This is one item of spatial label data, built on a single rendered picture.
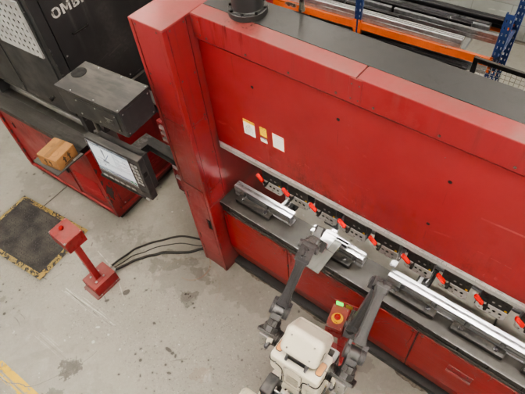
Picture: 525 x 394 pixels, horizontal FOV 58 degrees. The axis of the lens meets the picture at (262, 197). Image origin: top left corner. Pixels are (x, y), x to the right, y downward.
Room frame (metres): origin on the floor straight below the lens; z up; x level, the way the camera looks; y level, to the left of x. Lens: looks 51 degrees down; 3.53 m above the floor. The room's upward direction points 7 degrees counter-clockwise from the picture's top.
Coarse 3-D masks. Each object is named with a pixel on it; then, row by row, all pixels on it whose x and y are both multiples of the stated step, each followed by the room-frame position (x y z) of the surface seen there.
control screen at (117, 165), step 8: (88, 144) 2.18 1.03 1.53; (96, 152) 2.15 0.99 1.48; (104, 152) 2.10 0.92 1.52; (112, 152) 2.04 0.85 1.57; (104, 160) 2.12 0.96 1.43; (112, 160) 2.06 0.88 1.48; (120, 160) 2.01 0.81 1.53; (104, 168) 2.15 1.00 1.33; (112, 168) 2.09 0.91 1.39; (120, 168) 2.03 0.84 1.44; (128, 168) 1.98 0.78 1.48; (120, 176) 2.06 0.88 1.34; (128, 176) 2.00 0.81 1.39; (136, 184) 1.98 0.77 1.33
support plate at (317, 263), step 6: (336, 240) 1.60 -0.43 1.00; (330, 246) 1.56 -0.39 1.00; (336, 246) 1.55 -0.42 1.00; (324, 252) 1.53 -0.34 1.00; (294, 258) 1.51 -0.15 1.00; (312, 258) 1.49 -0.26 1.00; (318, 258) 1.49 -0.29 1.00; (324, 258) 1.48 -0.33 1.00; (312, 264) 1.45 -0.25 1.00; (318, 264) 1.44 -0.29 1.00; (324, 264) 1.44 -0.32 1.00; (312, 270) 1.41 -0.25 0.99; (318, 270) 1.40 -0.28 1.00
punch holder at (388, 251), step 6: (378, 234) 1.40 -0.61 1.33; (378, 240) 1.39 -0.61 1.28; (384, 240) 1.37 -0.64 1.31; (390, 240) 1.35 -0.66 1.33; (384, 246) 1.36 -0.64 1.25; (390, 246) 1.34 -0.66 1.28; (396, 246) 1.32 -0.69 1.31; (402, 246) 1.36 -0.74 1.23; (384, 252) 1.35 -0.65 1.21; (390, 252) 1.33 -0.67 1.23; (396, 258) 1.31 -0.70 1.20
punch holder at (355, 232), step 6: (348, 222) 1.52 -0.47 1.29; (354, 222) 1.50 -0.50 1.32; (354, 228) 1.50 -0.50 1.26; (360, 228) 1.47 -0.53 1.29; (366, 228) 1.45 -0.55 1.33; (348, 234) 1.52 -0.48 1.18; (354, 234) 1.49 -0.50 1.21; (360, 234) 1.46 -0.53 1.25; (366, 234) 1.45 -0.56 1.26; (360, 240) 1.46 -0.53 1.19
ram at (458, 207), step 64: (256, 64) 1.93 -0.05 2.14; (256, 128) 1.97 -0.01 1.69; (320, 128) 1.67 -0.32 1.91; (384, 128) 1.44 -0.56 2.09; (320, 192) 1.66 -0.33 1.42; (384, 192) 1.41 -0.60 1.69; (448, 192) 1.21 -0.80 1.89; (512, 192) 1.06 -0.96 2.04; (448, 256) 1.14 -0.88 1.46; (512, 256) 0.97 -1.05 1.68
